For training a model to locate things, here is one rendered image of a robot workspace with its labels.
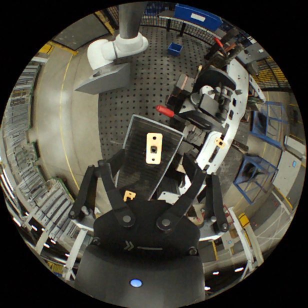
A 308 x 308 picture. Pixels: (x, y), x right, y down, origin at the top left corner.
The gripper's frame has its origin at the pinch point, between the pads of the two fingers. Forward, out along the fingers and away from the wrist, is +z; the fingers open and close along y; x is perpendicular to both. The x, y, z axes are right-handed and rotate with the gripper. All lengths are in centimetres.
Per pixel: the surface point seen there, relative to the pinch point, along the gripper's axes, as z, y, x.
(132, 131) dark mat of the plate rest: 6.0, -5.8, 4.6
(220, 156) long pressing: 22.0, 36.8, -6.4
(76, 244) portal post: -46, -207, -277
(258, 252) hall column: -222, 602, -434
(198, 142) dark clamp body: 14.3, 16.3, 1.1
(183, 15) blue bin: 15, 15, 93
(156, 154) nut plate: 5.7, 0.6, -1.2
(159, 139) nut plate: 5.7, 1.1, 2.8
